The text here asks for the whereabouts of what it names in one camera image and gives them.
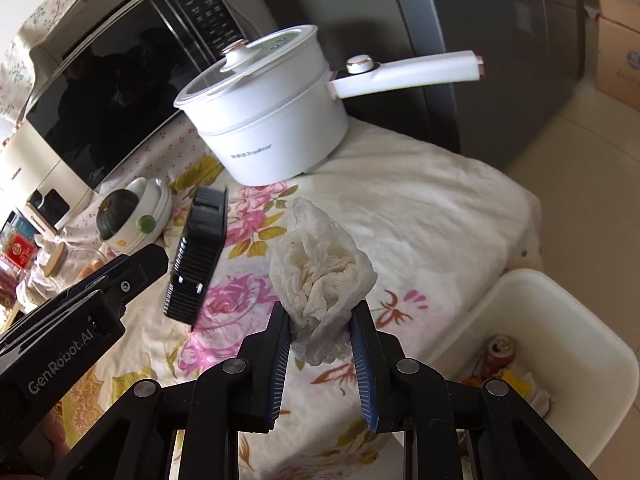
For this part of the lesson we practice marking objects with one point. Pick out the dark green pumpkin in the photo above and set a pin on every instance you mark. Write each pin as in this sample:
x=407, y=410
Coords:
x=117, y=212

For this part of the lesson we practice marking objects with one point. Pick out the floral appliance cover cloth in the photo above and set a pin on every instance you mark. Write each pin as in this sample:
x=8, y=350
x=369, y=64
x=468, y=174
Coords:
x=45, y=10

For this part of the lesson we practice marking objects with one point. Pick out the red drink can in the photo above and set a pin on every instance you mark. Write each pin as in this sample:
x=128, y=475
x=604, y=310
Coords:
x=500, y=355

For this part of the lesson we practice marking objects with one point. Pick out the cream kitchen appliance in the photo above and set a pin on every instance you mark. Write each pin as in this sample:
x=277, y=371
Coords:
x=30, y=170

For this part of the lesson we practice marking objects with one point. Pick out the black ribbed box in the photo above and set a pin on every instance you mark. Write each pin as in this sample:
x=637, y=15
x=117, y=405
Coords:
x=195, y=260

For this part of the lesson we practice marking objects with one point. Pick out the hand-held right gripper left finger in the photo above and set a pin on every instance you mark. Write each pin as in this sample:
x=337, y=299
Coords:
x=280, y=360

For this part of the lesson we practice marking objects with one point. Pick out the yellow snack packet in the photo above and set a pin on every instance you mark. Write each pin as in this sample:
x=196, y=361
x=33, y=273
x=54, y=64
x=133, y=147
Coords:
x=517, y=385

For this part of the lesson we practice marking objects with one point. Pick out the floral tablecloth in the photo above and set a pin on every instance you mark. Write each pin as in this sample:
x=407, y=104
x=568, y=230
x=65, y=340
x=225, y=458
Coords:
x=425, y=220

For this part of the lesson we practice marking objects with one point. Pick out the white electric pot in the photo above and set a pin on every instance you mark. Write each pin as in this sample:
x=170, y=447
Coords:
x=280, y=130

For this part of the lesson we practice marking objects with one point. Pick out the black microwave oven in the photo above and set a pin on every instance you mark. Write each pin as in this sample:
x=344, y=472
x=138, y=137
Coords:
x=125, y=85

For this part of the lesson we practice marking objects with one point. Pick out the white ceramic bowl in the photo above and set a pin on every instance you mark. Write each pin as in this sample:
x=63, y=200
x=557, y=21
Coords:
x=156, y=200

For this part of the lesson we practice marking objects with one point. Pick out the glass pot lid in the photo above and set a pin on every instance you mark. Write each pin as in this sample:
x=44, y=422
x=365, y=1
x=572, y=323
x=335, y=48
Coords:
x=250, y=80

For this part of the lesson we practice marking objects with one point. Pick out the grey refrigerator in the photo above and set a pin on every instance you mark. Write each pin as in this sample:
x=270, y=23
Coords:
x=475, y=10

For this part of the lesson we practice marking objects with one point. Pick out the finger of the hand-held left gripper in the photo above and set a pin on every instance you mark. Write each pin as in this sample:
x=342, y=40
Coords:
x=102, y=271
x=145, y=267

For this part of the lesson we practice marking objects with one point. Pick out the white paper wrapper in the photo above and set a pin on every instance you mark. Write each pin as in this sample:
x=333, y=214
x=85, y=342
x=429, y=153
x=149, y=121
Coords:
x=537, y=391

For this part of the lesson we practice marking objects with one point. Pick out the glass jar with wooden lid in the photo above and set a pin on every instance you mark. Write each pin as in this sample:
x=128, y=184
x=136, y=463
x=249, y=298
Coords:
x=55, y=259

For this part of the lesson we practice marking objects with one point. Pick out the red box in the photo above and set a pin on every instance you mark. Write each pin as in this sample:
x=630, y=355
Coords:
x=17, y=251

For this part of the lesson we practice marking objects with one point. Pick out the white plastic bin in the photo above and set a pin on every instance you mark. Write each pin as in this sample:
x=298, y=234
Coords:
x=550, y=305

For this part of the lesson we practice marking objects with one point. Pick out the white tissue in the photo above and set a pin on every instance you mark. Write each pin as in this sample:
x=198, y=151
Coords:
x=320, y=270

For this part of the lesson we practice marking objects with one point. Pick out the person's left hand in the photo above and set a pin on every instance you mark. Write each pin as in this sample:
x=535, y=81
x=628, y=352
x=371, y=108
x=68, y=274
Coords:
x=52, y=430

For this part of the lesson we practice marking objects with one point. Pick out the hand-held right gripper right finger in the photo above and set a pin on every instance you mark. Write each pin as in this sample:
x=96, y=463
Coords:
x=362, y=375

